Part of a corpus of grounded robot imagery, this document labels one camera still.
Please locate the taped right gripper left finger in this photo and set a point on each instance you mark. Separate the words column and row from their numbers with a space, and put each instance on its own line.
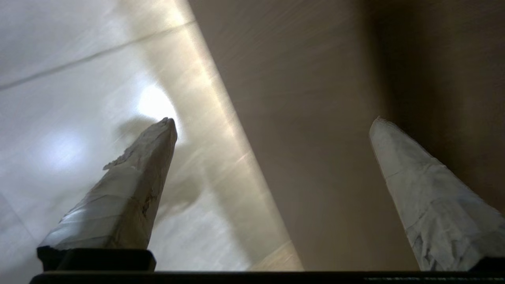
column 122, row 197

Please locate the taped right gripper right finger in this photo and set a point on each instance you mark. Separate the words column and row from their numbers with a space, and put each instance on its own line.
column 438, row 209

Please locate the beige wooden drawer front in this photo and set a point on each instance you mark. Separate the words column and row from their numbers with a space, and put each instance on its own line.
column 300, row 118

